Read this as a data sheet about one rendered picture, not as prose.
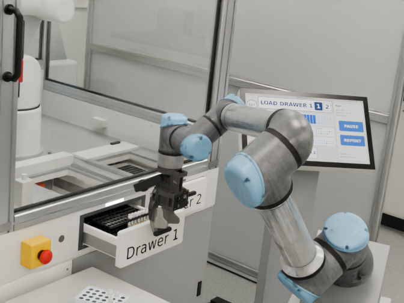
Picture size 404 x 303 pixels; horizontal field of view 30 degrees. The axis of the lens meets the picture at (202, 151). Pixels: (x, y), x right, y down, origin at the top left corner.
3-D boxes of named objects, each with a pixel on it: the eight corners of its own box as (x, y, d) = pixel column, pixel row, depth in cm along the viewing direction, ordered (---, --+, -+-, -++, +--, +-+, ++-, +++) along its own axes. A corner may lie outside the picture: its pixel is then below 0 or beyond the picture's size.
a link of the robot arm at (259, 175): (351, 278, 199) (293, 139, 163) (312, 317, 195) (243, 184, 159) (320, 255, 207) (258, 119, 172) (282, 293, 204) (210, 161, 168)
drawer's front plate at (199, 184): (204, 206, 270) (207, 177, 267) (151, 226, 247) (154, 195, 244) (200, 205, 271) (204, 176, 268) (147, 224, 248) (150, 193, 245)
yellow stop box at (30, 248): (52, 263, 208) (53, 239, 206) (32, 271, 203) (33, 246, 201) (39, 257, 211) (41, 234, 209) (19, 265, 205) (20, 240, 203)
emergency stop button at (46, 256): (53, 263, 205) (54, 249, 204) (42, 267, 202) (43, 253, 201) (46, 259, 207) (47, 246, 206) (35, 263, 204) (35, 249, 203)
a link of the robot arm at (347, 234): (377, 247, 205) (379, 226, 193) (343, 281, 201) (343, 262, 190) (344, 220, 210) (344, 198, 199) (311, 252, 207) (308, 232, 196)
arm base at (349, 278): (378, 244, 215) (379, 230, 207) (366, 293, 209) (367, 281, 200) (326, 232, 220) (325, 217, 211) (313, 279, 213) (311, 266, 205)
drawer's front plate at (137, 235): (182, 242, 237) (185, 210, 234) (119, 269, 214) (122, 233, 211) (178, 240, 238) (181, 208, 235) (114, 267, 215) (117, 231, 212)
